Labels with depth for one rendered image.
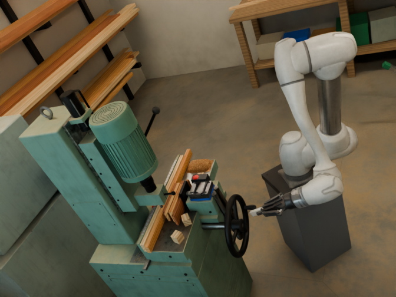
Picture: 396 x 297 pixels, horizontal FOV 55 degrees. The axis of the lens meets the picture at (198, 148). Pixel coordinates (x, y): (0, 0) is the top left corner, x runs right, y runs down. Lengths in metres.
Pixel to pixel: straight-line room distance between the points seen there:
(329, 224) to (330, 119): 0.71
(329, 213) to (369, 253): 0.44
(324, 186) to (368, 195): 1.28
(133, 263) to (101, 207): 0.31
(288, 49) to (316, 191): 0.59
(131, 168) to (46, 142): 0.36
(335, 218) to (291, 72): 1.05
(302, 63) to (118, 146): 0.80
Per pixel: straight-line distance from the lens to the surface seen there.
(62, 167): 1.73
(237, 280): 2.30
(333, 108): 1.85
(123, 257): 1.96
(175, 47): 5.27
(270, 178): 2.21
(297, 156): 2.01
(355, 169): 3.10
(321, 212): 2.23
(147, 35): 5.38
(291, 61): 1.60
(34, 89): 3.70
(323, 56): 1.60
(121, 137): 1.50
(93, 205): 1.83
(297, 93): 1.61
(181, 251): 1.68
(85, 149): 1.64
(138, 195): 1.78
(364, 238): 2.67
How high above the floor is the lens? 2.12
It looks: 34 degrees down
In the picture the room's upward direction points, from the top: 24 degrees counter-clockwise
